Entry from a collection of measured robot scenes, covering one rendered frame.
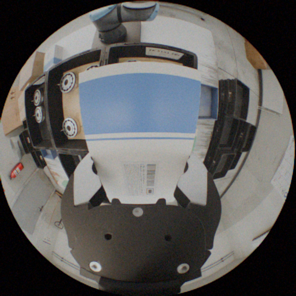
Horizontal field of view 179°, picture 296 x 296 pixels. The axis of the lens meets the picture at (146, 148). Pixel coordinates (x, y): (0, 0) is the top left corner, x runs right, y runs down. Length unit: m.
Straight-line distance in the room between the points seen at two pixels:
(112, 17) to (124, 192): 0.56
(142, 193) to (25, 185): 3.32
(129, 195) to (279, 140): 2.88
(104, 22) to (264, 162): 3.19
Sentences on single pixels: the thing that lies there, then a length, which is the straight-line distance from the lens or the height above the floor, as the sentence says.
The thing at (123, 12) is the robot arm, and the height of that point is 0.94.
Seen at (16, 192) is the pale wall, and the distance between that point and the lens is 3.37.
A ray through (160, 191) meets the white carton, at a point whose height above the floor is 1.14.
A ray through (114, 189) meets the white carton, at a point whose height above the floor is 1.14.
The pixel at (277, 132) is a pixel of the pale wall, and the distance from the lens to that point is 2.89.
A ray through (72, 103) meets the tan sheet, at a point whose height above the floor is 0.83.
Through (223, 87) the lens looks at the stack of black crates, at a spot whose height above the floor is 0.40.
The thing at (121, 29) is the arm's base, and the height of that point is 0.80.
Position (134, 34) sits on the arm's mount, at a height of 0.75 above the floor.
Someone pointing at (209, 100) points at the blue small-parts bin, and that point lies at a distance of 0.66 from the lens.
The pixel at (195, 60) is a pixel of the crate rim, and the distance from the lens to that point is 0.38.
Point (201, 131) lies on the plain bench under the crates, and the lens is 0.67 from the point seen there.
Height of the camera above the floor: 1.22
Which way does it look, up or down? 61 degrees down
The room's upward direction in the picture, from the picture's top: 176 degrees clockwise
